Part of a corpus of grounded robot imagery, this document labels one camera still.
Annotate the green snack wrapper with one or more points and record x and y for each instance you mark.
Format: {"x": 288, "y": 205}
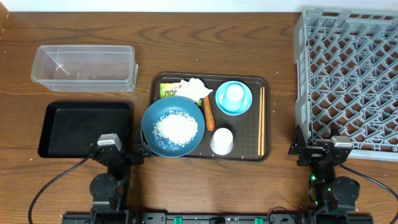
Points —
{"x": 168, "y": 89}

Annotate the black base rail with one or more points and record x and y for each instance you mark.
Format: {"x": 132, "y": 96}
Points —
{"x": 162, "y": 218}

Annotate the white pink cup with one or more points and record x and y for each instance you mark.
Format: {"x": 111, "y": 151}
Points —
{"x": 222, "y": 141}

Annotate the orange carrot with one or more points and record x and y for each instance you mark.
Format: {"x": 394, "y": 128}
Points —
{"x": 209, "y": 118}

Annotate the clear plastic bin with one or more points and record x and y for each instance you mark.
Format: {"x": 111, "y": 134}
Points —
{"x": 86, "y": 68}

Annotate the black waste tray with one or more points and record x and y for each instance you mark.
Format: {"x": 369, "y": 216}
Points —
{"x": 71, "y": 129}

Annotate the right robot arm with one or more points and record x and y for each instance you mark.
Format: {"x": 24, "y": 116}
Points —
{"x": 334, "y": 196}

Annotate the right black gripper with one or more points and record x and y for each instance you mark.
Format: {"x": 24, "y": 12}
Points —
{"x": 296, "y": 148}

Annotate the white rice pile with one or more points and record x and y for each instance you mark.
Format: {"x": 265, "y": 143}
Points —
{"x": 177, "y": 129}

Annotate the light blue cup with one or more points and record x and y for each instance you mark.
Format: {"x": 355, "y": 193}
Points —
{"x": 233, "y": 97}

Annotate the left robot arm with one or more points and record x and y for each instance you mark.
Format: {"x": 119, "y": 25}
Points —
{"x": 110, "y": 190}

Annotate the left wooden chopstick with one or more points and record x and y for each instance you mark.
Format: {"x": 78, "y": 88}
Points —
{"x": 260, "y": 124}

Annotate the grey dishwasher rack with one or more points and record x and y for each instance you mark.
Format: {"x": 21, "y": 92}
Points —
{"x": 347, "y": 80}

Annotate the light blue bowl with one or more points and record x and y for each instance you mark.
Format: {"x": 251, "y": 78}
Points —
{"x": 247, "y": 100}

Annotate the dark brown serving tray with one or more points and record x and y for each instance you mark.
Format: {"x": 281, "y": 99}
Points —
{"x": 244, "y": 127}

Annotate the crumpled white tissue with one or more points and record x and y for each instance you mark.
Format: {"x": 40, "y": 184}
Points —
{"x": 193, "y": 89}

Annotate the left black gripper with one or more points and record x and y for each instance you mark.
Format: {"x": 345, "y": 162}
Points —
{"x": 145, "y": 150}

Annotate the dark blue plate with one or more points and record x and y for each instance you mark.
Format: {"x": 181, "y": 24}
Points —
{"x": 162, "y": 107}

